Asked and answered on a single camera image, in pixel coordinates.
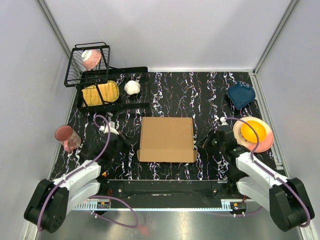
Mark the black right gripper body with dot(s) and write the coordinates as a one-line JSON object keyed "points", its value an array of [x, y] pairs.
{"points": [[213, 144]]}

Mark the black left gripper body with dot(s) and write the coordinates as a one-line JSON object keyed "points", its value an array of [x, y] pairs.
{"points": [[121, 147]]}

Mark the brown cardboard box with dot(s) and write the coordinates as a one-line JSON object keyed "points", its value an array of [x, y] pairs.
{"points": [[167, 140]]}

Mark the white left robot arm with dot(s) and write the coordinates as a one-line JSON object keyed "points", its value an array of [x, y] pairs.
{"points": [[52, 200]]}

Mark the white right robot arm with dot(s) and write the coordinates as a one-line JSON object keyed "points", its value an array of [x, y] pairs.
{"points": [[286, 199]]}

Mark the orange bowl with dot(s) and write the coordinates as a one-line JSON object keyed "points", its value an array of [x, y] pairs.
{"points": [[256, 131]]}

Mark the pink plate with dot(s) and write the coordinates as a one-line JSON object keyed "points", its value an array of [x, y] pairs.
{"points": [[264, 145]]}

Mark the dark blue bowl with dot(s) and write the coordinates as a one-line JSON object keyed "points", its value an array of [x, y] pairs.
{"points": [[241, 94]]}

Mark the pink mug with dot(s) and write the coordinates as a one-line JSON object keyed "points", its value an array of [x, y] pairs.
{"points": [[68, 137]]}

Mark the yellow woven plate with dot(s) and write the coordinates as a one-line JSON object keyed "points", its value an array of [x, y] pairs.
{"points": [[104, 93]]}

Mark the pink patterned bowl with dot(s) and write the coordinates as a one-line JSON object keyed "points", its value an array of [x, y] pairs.
{"points": [[90, 58]]}

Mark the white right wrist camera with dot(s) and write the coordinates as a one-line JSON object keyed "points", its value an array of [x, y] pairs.
{"points": [[223, 122]]}

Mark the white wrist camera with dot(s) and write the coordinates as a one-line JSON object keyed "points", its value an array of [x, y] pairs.
{"points": [[110, 128], [223, 122]]}

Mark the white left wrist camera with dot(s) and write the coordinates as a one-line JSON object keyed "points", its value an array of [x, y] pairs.
{"points": [[110, 128]]}

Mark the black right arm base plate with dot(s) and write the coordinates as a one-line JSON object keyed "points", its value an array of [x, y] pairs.
{"points": [[227, 190]]}

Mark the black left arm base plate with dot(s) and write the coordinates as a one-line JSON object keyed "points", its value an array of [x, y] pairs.
{"points": [[163, 193]]}

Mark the black wire dish rack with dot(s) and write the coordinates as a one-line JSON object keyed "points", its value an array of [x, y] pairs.
{"points": [[78, 77]]}

